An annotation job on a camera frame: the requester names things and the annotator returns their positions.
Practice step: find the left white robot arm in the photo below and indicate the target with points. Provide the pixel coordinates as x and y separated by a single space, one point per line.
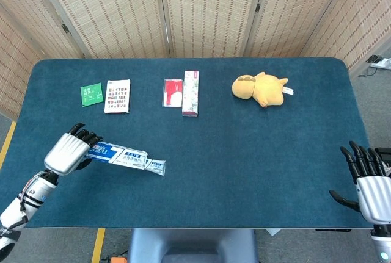
21 205

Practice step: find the blue white long package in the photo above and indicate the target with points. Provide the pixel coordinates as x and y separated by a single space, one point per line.
128 158

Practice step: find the yellow plush toy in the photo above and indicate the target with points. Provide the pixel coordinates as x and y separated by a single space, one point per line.
262 90

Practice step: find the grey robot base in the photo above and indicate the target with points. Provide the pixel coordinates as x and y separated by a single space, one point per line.
191 246

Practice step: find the right silver and black robot hand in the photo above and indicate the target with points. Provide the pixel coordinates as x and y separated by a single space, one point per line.
371 183

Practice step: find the green sachet packet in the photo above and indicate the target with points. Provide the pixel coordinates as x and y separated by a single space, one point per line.
91 94

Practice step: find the white power strip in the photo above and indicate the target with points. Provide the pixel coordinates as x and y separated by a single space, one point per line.
381 62

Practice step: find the blue table cloth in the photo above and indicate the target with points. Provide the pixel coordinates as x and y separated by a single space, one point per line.
198 159

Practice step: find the woven folding screen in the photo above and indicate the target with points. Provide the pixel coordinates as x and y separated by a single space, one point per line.
189 12

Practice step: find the white patterned card packet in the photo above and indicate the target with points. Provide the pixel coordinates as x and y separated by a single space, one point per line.
117 95

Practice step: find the left silver and black robot hand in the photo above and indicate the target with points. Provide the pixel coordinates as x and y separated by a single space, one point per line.
65 154

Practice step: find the red clear plastic case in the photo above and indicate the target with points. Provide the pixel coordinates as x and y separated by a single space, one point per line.
173 93

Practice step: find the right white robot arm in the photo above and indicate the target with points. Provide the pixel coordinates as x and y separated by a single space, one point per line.
382 243

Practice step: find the floral pink and white box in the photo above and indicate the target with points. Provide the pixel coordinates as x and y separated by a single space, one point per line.
190 93

